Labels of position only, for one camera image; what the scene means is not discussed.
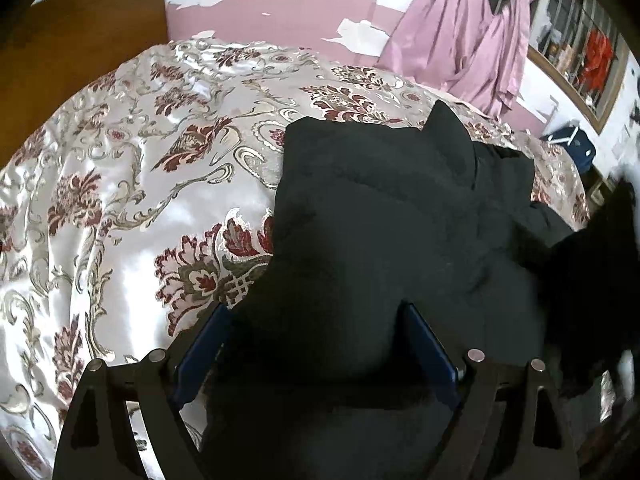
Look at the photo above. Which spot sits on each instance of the blue backpack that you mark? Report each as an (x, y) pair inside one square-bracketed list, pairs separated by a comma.
[(570, 142)]

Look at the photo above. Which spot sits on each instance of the black padded jacket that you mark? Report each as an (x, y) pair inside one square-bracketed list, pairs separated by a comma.
[(380, 240)]

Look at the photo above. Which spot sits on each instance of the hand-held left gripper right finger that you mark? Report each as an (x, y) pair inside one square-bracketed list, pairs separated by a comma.
[(430, 350)]

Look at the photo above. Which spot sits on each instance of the wooden headboard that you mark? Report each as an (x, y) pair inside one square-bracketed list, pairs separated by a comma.
[(75, 45)]

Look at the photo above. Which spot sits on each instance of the red hanging decoration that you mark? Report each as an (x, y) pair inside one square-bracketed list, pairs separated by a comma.
[(598, 52)]

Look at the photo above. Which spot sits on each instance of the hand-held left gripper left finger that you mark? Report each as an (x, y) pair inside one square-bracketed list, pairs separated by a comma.
[(200, 355)]

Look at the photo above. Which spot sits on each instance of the pink curtain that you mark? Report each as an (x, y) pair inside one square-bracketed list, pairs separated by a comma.
[(510, 55), (440, 35)]

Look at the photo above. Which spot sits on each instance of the barred window with wooden frame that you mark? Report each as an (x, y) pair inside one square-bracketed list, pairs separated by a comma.
[(575, 75)]

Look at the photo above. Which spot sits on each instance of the floral satin bedspread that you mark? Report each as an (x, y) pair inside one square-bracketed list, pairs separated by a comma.
[(125, 185)]

